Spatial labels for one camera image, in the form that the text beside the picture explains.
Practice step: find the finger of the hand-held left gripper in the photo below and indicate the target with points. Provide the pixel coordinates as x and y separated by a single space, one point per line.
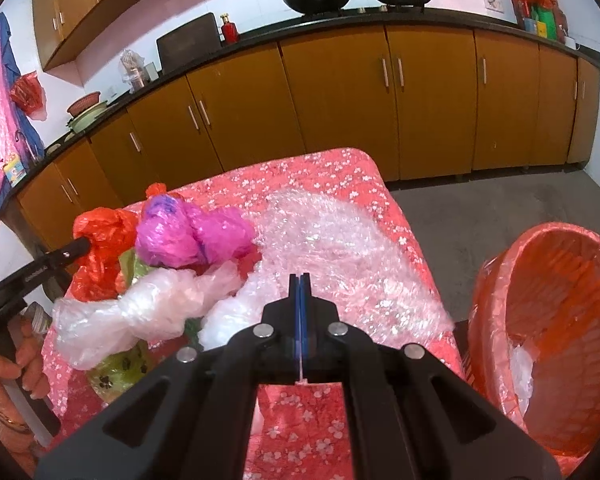
55 259

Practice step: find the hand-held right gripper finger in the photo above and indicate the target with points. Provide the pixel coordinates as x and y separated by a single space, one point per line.
296 305
305 305

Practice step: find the large red plastic bag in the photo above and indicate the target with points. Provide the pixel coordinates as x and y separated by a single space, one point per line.
100 260

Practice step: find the clear bubble wrap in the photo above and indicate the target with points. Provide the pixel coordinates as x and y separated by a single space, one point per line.
330 240

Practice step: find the clear plastic bag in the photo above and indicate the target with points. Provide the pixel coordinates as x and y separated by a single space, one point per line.
130 310

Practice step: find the small red plastic bag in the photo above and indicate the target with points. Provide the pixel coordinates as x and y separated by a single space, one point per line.
156 191

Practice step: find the magenta plastic bag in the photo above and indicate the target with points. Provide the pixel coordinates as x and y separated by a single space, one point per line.
180 240

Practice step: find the green paw print plastic bag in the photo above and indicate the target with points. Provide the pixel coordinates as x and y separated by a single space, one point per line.
120 372

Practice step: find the red plastic basket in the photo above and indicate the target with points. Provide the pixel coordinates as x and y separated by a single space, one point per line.
555 285

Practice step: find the person's left forearm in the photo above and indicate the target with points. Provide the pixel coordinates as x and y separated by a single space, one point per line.
0 445

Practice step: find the person's left hand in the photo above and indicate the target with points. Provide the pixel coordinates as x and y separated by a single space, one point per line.
31 360

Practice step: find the colourful packet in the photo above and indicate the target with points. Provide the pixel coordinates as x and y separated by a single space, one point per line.
15 170

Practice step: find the metal faucet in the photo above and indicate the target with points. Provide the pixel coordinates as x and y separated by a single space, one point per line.
27 142

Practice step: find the red floral tablecloth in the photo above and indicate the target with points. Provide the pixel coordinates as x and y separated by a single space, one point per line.
330 180

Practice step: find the hanging red plastic bag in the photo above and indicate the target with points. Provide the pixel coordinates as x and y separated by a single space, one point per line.
27 95

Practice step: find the red colander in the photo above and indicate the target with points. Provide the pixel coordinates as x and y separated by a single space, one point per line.
84 102

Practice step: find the plastic wrapped utensil holder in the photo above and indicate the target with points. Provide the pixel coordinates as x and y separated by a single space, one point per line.
132 72

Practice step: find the orange kitchen base cabinets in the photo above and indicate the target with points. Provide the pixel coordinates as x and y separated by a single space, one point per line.
340 100

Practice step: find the clear plastic sheet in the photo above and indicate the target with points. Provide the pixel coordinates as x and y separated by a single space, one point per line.
522 375

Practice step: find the dark rectangular board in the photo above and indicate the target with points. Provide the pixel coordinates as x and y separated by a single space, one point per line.
187 45

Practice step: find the red bottle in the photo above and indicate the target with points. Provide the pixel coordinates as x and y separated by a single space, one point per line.
229 31

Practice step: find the green packet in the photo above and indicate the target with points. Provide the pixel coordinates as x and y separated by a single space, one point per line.
543 21

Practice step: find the white wall socket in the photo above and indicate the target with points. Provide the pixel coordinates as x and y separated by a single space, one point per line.
495 4

